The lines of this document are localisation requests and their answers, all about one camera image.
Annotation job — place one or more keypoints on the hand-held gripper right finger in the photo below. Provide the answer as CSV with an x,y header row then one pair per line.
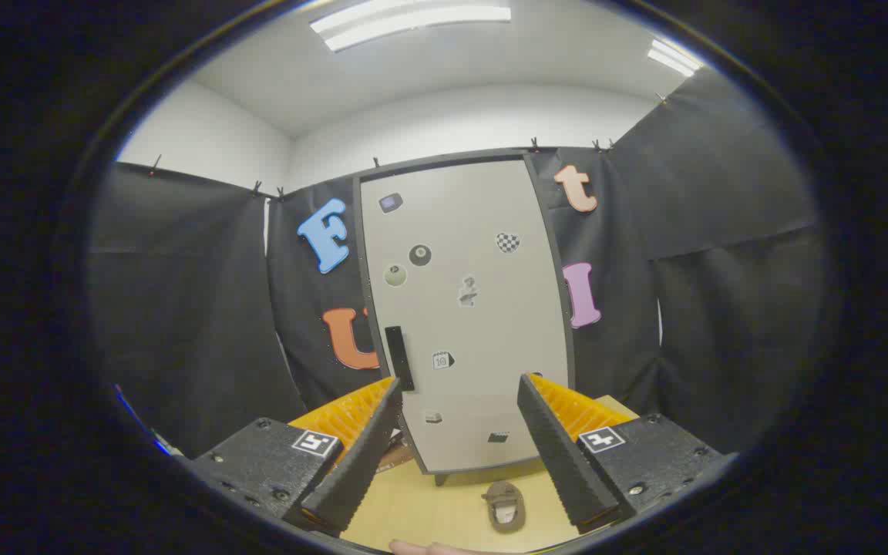
x,y
560,462

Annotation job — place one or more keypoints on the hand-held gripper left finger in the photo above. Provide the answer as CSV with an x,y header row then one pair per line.
x,y
359,462

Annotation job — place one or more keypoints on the grey shoe cabinet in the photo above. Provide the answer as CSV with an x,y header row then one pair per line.
x,y
556,247

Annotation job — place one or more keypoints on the light grey shoe cabinet door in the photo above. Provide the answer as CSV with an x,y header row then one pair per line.
x,y
475,231

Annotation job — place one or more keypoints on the brown fuzzy shoe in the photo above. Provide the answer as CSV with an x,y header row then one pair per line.
x,y
503,509

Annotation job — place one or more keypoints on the black backdrop cloth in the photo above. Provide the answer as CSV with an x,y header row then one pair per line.
x,y
182,308

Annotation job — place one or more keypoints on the small ceiling light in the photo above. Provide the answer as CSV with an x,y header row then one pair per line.
x,y
674,58

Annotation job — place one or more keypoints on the blue white cluttered items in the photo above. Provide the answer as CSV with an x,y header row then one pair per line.
x,y
143,424

